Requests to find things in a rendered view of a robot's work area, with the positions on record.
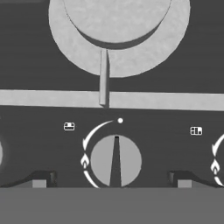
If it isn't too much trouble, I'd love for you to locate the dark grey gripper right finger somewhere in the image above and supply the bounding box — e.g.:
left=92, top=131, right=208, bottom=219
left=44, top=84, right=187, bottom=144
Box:
left=167, top=170, right=224, bottom=189

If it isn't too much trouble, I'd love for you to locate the dark grey stove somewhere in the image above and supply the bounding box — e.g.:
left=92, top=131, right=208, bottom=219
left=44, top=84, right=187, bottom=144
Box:
left=0, top=0, right=224, bottom=189

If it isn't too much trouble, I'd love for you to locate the grey round stove knob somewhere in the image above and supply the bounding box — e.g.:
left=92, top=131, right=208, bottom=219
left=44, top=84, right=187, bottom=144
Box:
left=89, top=134, right=144, bottom=188

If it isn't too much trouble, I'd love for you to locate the grey frying pan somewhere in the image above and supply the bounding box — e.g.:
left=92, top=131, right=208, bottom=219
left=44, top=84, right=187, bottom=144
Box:
left=47, top=0, right=192, bottom=109

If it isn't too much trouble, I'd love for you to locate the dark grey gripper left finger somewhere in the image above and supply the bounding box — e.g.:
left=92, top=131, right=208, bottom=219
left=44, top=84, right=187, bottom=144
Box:
left=0, top=170, right=58, bottom=189

